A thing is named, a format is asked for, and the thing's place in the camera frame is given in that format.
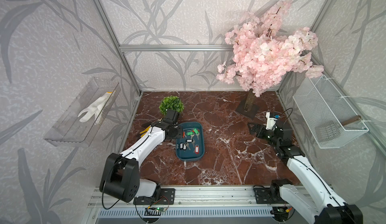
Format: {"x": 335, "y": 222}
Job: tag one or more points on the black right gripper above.
{"x": 262, "y": 129}

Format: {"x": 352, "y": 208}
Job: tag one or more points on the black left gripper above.
{"x": 180, "y": 133}

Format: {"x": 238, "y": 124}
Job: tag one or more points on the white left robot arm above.
{"x": 121, "y": 177}

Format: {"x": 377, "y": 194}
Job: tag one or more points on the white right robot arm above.
{"x": 322, "y": 205}

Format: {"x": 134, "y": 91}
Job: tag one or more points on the teal plastic storage tray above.
{"x": 189, "y": 155}

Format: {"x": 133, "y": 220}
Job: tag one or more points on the green ball potted plant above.
{"x": 171, "y": 103}

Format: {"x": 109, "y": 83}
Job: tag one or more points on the yellow black work glove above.
{"x": 146, "y": 127}

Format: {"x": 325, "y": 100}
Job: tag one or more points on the brown tree trunk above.
{"x": 249, "y": 102}

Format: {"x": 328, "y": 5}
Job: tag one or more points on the key with red tag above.
{"x": 197, "y": 149}

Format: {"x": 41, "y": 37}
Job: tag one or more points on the pink blossom tree crown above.
{"x": 261, "y": 57}

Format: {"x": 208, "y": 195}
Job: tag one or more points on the white glove on shelf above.
{"x": 95, "y": 109}

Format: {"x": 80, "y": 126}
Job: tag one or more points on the small green circuit board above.
{"x": 155, "y": 210}

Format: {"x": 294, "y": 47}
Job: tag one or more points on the brown stick in basket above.
{"x": 351, "y": 120}

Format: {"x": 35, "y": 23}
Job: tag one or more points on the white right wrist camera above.
{"x": 272, "y": 118}

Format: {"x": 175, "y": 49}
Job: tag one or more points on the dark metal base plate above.
{"x": 249, "y": 111}

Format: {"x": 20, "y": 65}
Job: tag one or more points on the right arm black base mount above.
{"x": 271, "y": 194}

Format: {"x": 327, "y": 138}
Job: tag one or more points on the white wire mesh basket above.
{"x": 323, "y": 108}

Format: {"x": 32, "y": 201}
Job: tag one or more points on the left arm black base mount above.
{"x": 165, "y": 196}

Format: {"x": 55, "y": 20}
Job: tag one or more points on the aluminium front rail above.
{"x": 202, "y": 196}

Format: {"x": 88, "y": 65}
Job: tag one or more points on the aluminium horizontal frame bar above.
{"x": 176, "y": 48}

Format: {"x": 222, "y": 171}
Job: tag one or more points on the clear acrylic wall shelf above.
{"x": 80, "y": 123}

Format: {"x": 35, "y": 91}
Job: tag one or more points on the aluminium frame post left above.
{"x": 103, "y": 16}

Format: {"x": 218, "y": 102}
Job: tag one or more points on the aluminium frame post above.
{"x": 103, "y": 16}
{"x": 304, "y": 40}

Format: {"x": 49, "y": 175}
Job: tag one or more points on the aluminium frame post right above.
{"x": 304, "y": 40}

